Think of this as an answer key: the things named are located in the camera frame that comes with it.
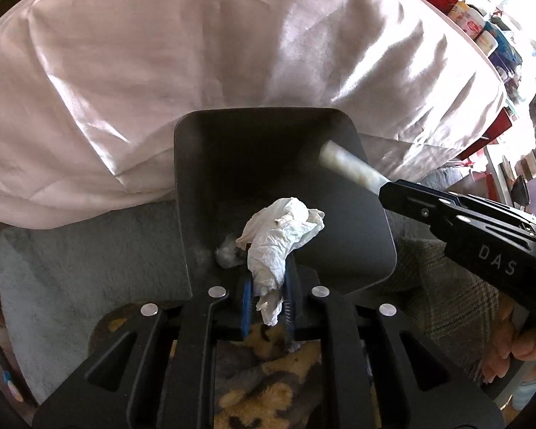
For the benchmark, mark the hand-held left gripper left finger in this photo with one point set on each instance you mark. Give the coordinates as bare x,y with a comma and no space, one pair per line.
247,308

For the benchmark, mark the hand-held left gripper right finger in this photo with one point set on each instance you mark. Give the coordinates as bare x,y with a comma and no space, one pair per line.
290,313

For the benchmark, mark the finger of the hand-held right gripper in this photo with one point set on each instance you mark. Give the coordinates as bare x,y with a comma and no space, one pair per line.
487,212
411,203

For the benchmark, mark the white tissue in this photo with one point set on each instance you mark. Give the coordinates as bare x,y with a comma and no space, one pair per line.
272,241

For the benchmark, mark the white plastic tube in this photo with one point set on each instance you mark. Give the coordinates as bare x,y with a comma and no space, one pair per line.
348,163

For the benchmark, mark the person's right hand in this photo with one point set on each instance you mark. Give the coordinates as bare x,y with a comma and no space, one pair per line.
527,348

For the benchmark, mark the grey plaid cloth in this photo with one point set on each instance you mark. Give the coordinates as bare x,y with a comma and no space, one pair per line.
451,295

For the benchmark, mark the grey lint clump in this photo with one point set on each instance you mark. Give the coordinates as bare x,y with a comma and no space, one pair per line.
227,254

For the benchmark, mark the leopard print blanket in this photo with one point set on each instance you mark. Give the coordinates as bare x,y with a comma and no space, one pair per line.
259,380

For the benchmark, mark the grey fleece blanket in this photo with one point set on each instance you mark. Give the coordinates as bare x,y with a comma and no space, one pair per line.
94,259

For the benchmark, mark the white bottle with pink label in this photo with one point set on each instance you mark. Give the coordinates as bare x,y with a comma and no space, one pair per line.
466,20

